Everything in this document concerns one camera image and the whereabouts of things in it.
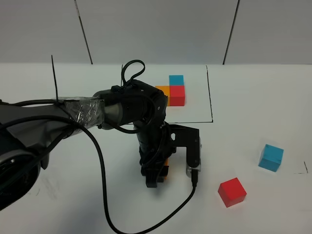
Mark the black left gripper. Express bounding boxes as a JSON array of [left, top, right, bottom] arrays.
[[136, 122, 176, 188]]

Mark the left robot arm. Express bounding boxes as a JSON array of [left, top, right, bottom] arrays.
[[0, 79, 175, 209]]

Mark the template red block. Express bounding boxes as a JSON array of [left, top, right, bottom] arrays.
[[169, 85, 185, 106]]

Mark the template orange block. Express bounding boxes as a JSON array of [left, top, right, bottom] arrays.
[[156, 86, 170, 106]]

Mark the template blue block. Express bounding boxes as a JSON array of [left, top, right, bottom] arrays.
[[169, 75, 184, 86]]

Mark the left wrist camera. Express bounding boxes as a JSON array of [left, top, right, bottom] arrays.
[[169, 124, 201, 184]]

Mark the black camera cable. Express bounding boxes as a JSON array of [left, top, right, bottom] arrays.
[[0, 115, 198, 234]]

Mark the black cable tie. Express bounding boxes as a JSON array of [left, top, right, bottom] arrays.
[[51, 55, 59, 102]]

